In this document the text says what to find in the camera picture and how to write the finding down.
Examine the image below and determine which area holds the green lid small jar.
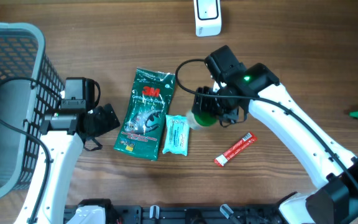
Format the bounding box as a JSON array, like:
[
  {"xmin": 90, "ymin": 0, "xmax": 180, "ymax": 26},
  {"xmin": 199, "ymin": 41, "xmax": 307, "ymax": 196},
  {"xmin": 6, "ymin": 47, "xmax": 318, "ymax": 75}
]
[{"xmin": 186, "ymin": 111, "xmax": 217, "ymax": 130}]

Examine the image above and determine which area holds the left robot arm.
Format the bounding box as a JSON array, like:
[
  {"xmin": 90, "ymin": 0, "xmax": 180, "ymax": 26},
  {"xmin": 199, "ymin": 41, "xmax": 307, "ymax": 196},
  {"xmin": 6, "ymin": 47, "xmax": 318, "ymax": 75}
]
[{"xmin": 16, "ymin": 78, "xmax": 120, "ymax": 223}]

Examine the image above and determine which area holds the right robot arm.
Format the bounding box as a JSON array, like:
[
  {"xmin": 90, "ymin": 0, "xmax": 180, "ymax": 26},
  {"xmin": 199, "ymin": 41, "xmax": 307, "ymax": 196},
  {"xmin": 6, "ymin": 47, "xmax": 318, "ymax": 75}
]
[{"xmin": 187, "ymin": 46, "xmax": 358, "ymax": 223}]

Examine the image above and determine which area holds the grey plastic shopping basket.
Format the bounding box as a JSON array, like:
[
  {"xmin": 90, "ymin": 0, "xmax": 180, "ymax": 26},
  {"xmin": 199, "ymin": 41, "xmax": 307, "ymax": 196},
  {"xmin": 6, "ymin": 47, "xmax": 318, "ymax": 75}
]
[{"xmin": 0, "ymin": 22, "xmax": 64, "ymax": 198}]

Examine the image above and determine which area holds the light green wipes pack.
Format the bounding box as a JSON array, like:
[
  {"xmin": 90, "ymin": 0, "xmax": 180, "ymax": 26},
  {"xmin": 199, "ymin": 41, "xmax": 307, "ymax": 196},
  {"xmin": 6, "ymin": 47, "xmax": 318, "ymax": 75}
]
[{"xmin": 162, "ymin": 115, "xmax": 190, "ymax": 156}]

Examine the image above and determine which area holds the black right camera cable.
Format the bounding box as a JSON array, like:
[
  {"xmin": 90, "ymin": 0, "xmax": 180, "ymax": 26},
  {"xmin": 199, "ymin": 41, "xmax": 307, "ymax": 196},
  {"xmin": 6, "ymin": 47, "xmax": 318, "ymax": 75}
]
[{"xmin": 174, "ymin": 58, "xmax": 358, "ymax": 224}]

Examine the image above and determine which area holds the green 3M glove packet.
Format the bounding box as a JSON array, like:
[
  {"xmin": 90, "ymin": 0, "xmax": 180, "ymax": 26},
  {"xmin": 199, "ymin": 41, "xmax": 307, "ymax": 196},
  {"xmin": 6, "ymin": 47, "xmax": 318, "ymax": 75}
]
[{"xmin": 114, "ymin": 68, "xmax": 175, "ymax": 161}]

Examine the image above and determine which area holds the white barcode scanner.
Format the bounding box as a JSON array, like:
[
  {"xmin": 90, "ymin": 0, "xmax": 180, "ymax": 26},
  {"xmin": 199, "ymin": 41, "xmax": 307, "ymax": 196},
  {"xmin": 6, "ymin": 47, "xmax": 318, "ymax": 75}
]
[{"xmin": 193, "ymin": 0, "xmax": 222, "ymax": 37}]

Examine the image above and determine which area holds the red snack packet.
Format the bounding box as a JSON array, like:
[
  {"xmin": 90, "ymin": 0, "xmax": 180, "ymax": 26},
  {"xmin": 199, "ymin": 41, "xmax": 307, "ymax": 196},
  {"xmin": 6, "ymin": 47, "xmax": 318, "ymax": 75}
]
[{"xmin": 214, "ymin": 132, "xmax": 257, "ymax": 167}]

